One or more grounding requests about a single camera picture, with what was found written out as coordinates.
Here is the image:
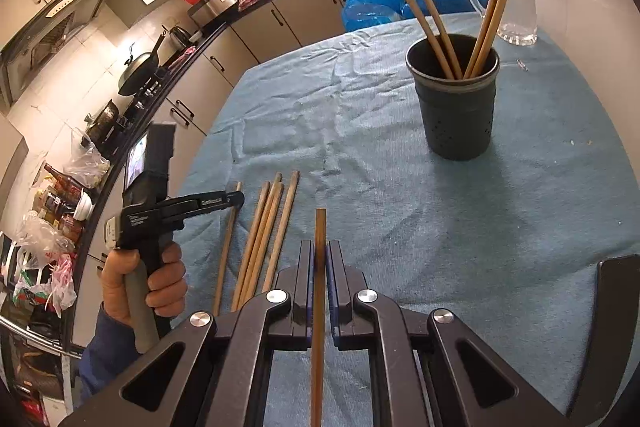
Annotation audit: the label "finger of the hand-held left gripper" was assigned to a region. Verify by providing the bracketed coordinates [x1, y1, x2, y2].
[172, 190, 246, 222]

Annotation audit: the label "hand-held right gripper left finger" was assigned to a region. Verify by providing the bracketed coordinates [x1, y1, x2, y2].
[60, 239, 318, 427]

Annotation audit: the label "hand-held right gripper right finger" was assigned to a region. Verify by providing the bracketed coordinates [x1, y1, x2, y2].
[325, 239, 571, 427]

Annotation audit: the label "pile of wooden chopsticks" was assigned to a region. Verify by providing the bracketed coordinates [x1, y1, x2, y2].
[212, 171, 301, 315]

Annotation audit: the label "black perforated utensil holder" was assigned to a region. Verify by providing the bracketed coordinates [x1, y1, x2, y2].
[406, 33, 501, 162]

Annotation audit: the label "person's left forearm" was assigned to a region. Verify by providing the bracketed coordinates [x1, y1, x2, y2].
[77, 307, 146, 400]

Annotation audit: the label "person's left hand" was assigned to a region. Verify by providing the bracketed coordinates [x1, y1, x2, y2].
[100, 241, 188, 333]

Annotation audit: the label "white bowl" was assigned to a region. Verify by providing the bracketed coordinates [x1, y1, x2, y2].
[74, 192, 96, 220]

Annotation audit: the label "clear plastic bag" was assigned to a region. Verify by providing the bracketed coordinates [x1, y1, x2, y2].
[62, 127, 111, 188]

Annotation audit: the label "steel cooking pot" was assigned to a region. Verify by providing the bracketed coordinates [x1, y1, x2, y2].
[85, 101, 121, 142]

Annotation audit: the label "gas stove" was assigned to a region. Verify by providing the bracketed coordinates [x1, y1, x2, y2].
[117, 67, 166, 118]

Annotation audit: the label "black wok with lid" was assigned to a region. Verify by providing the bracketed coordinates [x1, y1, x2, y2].
[117, 34, 168, 96]

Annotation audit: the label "white red plastic bag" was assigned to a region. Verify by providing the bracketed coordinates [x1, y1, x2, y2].
[12, 209, 78, 318]

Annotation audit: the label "teal tablecloth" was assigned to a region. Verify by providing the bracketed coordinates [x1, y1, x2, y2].
[172, 12, 626, 427]

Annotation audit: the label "steel kettle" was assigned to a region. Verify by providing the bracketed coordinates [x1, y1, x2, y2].
[167, 25, 190, 50]

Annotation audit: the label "black kitchen countertop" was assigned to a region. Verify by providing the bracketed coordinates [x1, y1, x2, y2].
[65, 0, 451, 348]

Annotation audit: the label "glass range hood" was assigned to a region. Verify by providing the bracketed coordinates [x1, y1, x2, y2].
[0, 0, 126, 108]

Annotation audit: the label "cream lower kitchen cabinets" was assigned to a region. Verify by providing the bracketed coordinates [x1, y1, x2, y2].
[65, 0, 381, 348]

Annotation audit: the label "clear glass pitcher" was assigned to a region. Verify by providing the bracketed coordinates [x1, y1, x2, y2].
[464, 0, 540, 46]

